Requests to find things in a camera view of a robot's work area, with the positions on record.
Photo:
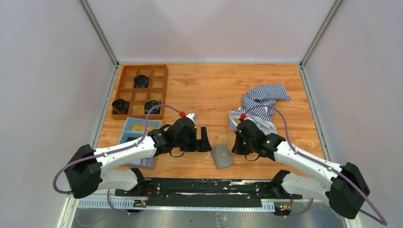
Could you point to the black rolled belt top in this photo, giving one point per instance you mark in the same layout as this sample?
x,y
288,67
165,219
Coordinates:
x,y
141,81

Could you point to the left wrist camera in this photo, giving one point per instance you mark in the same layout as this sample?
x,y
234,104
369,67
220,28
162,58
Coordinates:
x,y
192,116

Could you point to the wooden compartment tray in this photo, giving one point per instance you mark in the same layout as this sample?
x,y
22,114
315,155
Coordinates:
x,y
137,97

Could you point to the grey card holder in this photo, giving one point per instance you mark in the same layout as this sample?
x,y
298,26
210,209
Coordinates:
x,y
221,156

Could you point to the black rolled belt left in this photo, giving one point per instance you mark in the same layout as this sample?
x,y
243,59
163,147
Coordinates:
x,y
120,106

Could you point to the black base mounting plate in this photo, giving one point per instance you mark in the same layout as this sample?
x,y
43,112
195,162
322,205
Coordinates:
x,y
216,193

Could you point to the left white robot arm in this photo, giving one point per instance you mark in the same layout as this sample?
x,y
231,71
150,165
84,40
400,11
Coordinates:
x,y
95,169

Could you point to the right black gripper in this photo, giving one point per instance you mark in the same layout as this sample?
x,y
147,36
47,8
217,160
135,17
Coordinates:
x,y
237,148

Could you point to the light blue box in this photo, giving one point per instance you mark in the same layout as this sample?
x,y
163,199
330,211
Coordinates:
x,y
134,129

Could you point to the striped blue white cloth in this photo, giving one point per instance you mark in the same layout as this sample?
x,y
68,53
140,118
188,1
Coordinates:
x,y
257,105

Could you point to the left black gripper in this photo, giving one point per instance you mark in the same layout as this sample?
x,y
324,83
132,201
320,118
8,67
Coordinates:
x,y
200,145

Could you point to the blue green rolled belt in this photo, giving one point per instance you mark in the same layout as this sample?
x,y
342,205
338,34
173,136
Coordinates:
x,y
149,107

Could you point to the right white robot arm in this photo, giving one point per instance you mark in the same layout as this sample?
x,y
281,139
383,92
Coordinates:
x,y
342,187

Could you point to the black rolled belt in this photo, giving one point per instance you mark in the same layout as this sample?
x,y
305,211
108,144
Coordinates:
x,y
120,106
141,81

